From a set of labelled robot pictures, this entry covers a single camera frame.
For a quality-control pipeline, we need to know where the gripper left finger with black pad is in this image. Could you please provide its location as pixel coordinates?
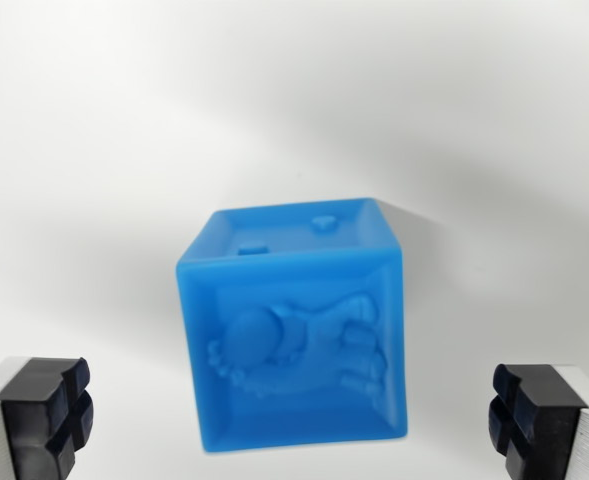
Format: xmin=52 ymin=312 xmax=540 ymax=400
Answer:
xmin=0 ymin=355 xmax=95 ymax=480

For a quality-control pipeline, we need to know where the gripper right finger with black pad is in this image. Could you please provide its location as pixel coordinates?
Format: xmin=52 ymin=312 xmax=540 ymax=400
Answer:
xmin=487 ymin=362 xmax=589 ymax=480

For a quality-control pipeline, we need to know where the blue soft toy cube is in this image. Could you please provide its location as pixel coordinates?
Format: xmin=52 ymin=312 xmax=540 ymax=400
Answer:
xmin=174 ymin=197 xmax=409 ymax=454

